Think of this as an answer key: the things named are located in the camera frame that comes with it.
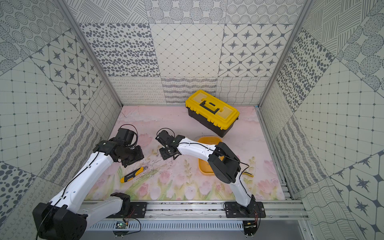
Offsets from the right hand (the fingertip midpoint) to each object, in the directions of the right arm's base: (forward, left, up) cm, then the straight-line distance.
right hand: (167, 153), depth 88 cm
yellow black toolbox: (+23, -26, +12) cm, 37 cm away
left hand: (-5, +12, +9) cm, 16 cm away
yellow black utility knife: (-12, +20, -4) cm, 24 cm away
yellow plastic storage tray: (-5, -22, -5) cm, 23 cm away
